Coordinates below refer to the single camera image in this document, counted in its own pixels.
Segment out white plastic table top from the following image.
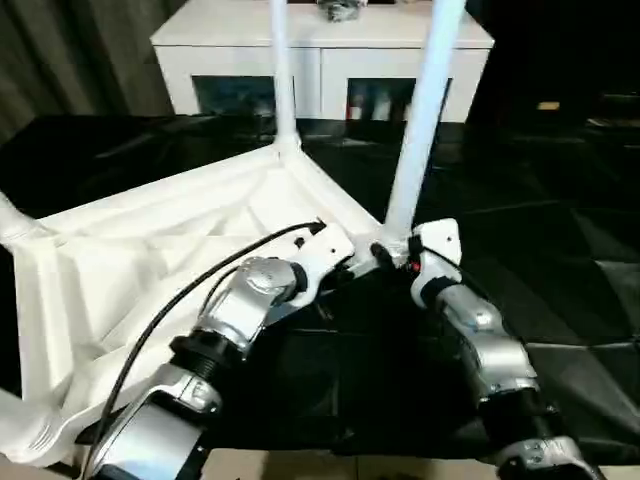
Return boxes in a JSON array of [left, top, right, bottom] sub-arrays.
[[0, 142, 386, 464]]

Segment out black mat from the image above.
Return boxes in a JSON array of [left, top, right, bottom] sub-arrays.
[[0, 113, 640, 459]]

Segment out dark object on cabinet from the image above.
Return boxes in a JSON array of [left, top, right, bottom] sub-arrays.
[[317, 0, 369, 24]]

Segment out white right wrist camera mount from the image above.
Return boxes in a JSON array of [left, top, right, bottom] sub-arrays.
[[409, 218, 462, 306]]

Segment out white cabinet with glass doors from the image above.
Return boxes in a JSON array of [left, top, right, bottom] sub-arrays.
[[149, 0, 496, 121]]

